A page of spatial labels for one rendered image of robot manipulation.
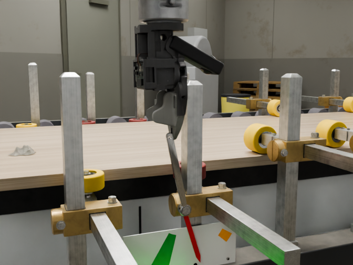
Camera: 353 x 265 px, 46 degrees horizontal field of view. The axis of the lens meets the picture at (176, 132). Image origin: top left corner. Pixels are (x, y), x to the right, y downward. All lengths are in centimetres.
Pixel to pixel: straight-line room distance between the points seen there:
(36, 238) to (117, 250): 44
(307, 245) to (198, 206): 34
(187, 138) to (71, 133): 24
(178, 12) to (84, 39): 525
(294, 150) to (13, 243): 69
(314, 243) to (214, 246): 29
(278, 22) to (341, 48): 136
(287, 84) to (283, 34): 798
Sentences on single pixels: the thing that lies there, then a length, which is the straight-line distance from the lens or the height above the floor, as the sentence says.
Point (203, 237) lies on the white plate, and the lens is 94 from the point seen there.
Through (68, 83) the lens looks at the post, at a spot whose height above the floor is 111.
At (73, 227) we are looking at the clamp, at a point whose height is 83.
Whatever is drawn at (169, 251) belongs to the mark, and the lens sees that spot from 92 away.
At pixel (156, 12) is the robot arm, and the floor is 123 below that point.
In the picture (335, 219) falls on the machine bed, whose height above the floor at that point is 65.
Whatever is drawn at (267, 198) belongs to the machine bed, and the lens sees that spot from 128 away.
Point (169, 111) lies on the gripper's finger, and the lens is 76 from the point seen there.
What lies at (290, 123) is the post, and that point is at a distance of 99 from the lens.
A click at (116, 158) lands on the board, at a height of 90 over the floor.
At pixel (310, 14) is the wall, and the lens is 883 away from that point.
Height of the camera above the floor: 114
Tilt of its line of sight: 9 degrees down
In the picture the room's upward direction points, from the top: straight up
